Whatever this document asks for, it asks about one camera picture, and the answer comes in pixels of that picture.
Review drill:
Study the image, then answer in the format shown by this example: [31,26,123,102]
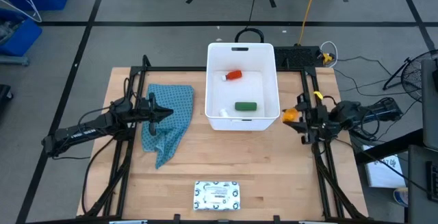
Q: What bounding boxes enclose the white cable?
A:
[320,40,339,68]

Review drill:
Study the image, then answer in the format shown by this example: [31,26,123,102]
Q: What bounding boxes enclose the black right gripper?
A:
[281,93,331,145]

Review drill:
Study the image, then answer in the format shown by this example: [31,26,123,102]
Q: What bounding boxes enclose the teal patterned cloth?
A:
[141,83,195,170]

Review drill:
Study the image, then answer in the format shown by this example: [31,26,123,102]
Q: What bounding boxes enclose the black floor fan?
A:
[382,49,438,103]

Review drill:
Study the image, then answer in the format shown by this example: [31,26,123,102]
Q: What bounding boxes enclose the green bandage roll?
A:
[234,101,258,112]

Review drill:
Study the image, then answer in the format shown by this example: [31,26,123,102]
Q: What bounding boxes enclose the white wire hanger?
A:
[0,0,43,23]

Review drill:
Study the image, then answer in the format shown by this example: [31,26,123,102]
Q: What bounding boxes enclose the black coiled cable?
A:
[234,0,265,45]

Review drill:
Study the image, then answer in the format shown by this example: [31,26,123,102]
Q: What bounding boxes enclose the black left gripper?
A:
[135,92,174,137]

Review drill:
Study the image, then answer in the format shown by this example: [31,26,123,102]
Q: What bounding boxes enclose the red bottle with white cap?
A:
[221,69,243,82]

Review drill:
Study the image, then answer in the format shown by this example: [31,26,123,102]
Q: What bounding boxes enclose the black aluminium table frame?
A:
[81,55,367,223]

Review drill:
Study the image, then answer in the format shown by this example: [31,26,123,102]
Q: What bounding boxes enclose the orange pill bottle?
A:
[281,108,300,123]

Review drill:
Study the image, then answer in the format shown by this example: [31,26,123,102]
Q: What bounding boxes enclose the black floor cables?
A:
[333,55,422,125]

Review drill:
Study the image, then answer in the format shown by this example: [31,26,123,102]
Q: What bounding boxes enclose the person's shoe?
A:
[392,186,410,208]

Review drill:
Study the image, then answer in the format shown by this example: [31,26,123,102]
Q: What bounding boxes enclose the white printed box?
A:
[362,144,407,188]

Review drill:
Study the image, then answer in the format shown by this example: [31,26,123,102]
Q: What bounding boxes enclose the white plastic bin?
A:
[204,42,281,132]

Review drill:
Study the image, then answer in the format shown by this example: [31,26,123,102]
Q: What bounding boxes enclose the black keyboard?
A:
[426,161,438,203]

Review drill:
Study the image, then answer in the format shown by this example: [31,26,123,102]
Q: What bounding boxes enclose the black desk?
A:
[354,127,438,224]

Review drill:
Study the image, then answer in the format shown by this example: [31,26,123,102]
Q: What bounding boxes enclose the grey monitor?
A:
[420,58,438,149]

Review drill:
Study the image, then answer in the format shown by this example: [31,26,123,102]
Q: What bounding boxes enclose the yellow extension cable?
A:
[297,0,322,46]

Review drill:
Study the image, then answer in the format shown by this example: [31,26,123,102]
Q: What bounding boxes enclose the white patterned wipes pack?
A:
[193,180,242,212]

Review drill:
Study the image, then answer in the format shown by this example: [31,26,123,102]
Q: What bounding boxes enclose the black object at floor edge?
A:
[0,84,14,112]

